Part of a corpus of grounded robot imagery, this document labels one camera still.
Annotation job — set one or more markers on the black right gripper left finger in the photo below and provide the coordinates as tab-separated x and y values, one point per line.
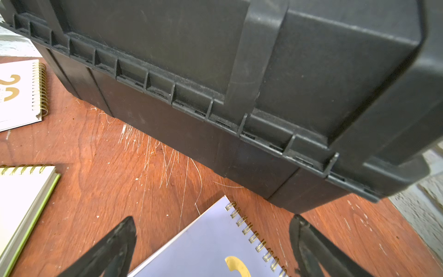
110	257

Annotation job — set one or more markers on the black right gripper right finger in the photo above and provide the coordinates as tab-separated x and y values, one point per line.
315	253

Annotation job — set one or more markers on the purple 2026 desk calendar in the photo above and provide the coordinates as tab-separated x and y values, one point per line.
219	243

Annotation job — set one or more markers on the green 2026 desk calendar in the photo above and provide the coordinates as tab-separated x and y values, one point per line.
25	191

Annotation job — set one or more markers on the black plastic toolbox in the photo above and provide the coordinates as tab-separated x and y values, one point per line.
302	102

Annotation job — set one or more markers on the pink 2026 desk calendar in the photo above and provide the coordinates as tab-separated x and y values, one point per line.
24	98

